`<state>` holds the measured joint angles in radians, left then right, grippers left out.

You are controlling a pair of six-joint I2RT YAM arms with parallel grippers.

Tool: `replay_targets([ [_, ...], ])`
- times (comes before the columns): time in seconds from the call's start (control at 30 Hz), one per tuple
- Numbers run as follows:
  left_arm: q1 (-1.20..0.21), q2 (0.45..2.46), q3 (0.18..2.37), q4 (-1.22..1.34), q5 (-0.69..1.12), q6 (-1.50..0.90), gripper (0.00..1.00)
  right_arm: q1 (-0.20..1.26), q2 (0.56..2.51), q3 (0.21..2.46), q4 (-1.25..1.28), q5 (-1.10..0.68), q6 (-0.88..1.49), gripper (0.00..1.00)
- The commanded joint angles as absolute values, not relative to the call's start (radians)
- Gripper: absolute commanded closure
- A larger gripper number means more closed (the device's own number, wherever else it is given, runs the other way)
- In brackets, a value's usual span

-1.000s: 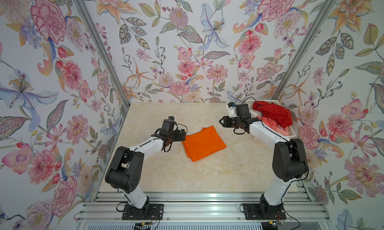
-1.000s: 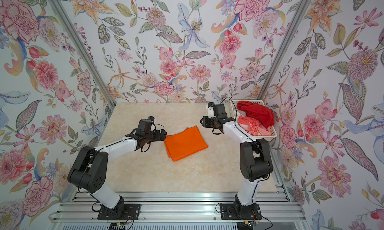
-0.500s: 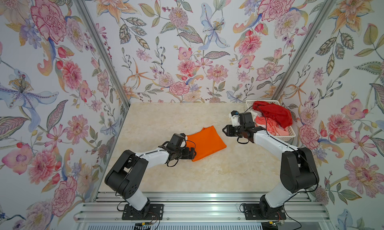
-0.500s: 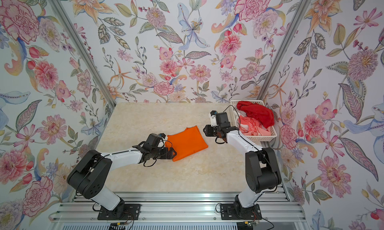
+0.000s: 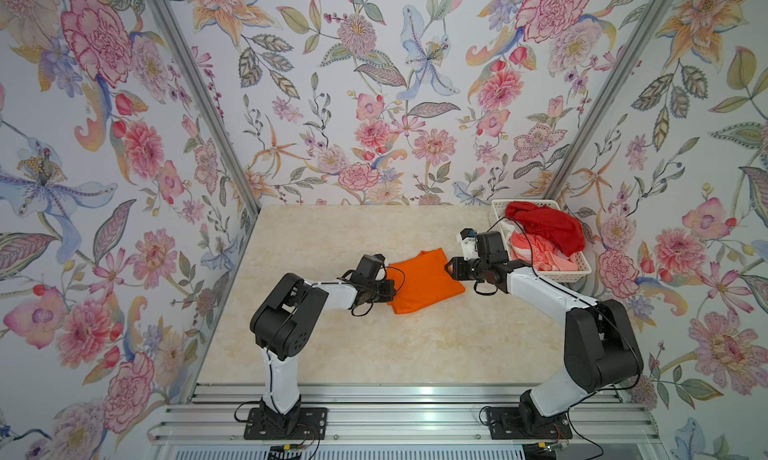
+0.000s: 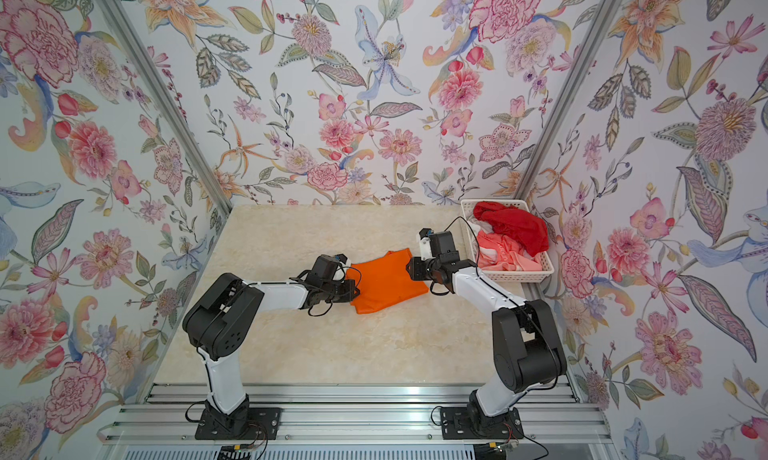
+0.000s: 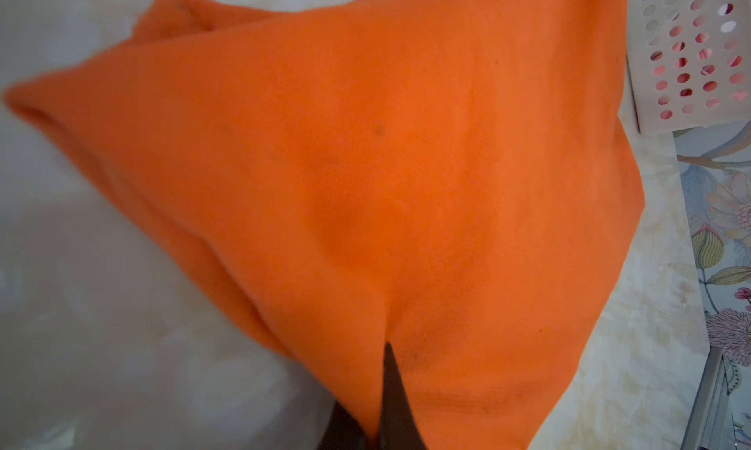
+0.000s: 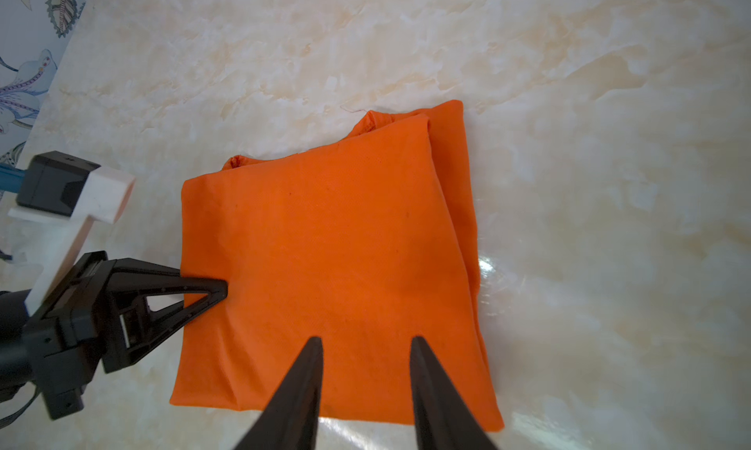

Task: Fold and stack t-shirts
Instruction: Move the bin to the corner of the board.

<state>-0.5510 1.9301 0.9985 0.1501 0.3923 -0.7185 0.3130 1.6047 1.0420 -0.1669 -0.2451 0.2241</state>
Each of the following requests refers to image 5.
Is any orange t-shirt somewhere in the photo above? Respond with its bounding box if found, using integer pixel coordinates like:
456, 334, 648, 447
386, 249, 466, 315

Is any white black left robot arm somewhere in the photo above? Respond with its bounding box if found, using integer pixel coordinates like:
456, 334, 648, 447
249, 271, 397, 433

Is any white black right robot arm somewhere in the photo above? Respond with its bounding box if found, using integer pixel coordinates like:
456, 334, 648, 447
444, 257, 643, 439

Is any pink t-shirt in basket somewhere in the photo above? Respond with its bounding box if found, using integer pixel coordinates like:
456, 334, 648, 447
508, 232, 579, 272

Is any white plastic laundry basket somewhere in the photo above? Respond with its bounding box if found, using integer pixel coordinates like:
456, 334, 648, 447
490, 199, 592, 283

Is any red t-shirt in basket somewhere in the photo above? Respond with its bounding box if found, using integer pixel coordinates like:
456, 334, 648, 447
504, 201, 586, 256

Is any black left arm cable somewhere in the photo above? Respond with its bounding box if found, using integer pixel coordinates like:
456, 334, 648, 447
350, 264, 408, 318

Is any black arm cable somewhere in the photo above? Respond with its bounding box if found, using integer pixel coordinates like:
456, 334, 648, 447
350, 264, 408, 318
485, 215, 643, 395

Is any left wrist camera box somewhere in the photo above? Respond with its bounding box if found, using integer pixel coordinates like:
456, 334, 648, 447
353, 254, 385, 282

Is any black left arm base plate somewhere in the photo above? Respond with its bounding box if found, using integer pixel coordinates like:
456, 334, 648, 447
243, 400, 329, 441

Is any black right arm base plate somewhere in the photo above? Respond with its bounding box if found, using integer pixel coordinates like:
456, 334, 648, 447
478, 406, 573, 443

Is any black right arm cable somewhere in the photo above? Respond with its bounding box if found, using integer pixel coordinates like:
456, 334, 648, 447
485, 215, 643, 395

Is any front aluminium rail frame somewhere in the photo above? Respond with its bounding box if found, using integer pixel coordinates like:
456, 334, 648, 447
143, 367, 671, 459

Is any left rear aluminium corner post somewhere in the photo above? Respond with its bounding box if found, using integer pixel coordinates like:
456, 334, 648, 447
146, 0, 260, 218

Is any aluminium corner post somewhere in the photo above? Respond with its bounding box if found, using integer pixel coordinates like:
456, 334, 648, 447
146, 0, 260, 218
543, 0, 674, 200

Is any right rear aluminium corner post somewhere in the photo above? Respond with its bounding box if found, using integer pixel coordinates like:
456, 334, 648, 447
543, 0, 674, 200

